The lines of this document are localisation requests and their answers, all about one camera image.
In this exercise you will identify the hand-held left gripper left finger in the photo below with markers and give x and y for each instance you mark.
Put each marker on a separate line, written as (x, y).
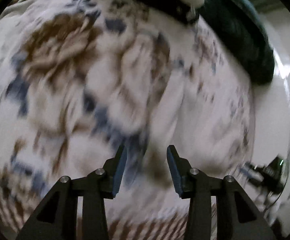
(119, 172)

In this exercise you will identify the dark teal cloth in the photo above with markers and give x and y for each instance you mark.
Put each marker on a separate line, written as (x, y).
(237, 35)

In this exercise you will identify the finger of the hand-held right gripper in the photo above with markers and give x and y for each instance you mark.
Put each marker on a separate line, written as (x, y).
(252, 171)

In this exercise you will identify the white brown blue printed blanket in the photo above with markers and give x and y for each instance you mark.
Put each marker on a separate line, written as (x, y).
(104, 80)

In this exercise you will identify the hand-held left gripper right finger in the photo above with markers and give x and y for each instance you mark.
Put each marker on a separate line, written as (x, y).
(174, 172)

